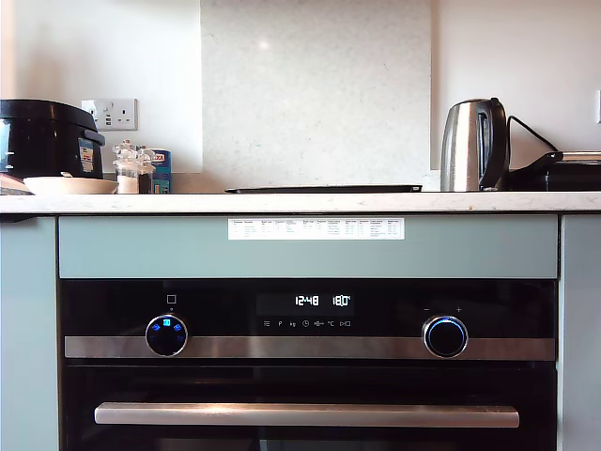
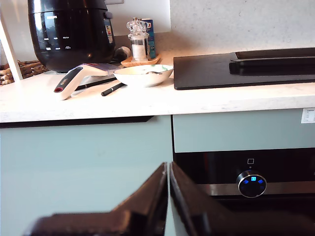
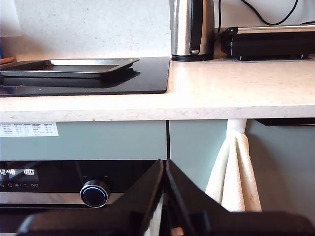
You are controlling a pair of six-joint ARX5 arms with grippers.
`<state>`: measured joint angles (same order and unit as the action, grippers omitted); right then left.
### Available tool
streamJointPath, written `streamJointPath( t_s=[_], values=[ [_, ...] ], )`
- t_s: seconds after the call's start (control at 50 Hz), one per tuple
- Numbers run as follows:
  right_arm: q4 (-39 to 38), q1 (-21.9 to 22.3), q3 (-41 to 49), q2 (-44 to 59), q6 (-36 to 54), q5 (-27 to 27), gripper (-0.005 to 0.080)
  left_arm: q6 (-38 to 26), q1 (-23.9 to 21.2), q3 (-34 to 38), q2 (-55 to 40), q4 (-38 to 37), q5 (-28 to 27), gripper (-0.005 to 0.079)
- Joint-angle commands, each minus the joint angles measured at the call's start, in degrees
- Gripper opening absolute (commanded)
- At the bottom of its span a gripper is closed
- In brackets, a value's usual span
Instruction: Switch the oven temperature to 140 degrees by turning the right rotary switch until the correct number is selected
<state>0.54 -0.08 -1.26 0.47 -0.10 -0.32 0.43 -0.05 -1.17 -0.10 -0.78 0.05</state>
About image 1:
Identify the white printed label sticker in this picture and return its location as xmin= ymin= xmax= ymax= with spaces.
xmin=227 ymin=217 xmax=406 ymax=241

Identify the black sandwich press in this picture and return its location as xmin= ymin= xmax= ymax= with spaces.
xmin=506 ymin=149 xmax=601 ymax=192

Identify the grey-green filler panel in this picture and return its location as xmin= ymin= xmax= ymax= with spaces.
xmin=57 ymin=214 xmax=560 ymax=279

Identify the black glass hob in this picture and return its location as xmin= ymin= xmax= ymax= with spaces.
xmin=223 ymin=183 xmax=424 ymax=194

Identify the white double wall socket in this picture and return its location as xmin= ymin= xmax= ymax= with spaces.
xmin=81 ymin=98 xmax=139 ymax=132

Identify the steel electric kettle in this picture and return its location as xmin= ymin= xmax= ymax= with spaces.
xmin=439 ymin=97 xmax=509 ymax=193

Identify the oven knob with blue ring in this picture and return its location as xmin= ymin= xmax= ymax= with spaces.
xmin=422 ymin=314 xmax=470 ymax=360

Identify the clear pepper grinder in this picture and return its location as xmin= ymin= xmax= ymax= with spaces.
xmin=135 ymin=144 xmax=156 ymax=194

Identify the black built-in oven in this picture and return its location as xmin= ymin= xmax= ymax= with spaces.
xmin=58 ymin=277 xmax=560 ymax=451

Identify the steel oven door handle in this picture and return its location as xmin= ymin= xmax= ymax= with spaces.
xmin=93 ymin=401 xmax=521 ymax=429

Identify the oven knob with blue icons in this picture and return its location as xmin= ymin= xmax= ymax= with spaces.
xmin=144 ymin=313 xmax=190 ymax=358

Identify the speckled stone splashback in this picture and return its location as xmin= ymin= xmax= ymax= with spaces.
xmin=199 ymin=0 xmax=433 ymax=187

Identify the black kettle cable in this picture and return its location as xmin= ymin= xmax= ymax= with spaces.
xmin=506 ymin=115 xmax=562 ymax=163

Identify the black rice cooker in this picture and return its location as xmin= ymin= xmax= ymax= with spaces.
xmin=0 ymin=98 xmax=106 ymax=182

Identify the blue salt tub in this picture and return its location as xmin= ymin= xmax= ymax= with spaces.
xmin=148 ymin=148 xmax=173 ymax=194

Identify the white shallow bowl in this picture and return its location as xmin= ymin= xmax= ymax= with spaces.
xmin=23 ymin=174 xmax=119 ymax=195

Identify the pale green cabinet front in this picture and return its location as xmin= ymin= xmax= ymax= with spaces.
xmin=558 ymin=214 xmax=601 ymax=451
xmin=0 ymin=215 xmax=60 ymax=451

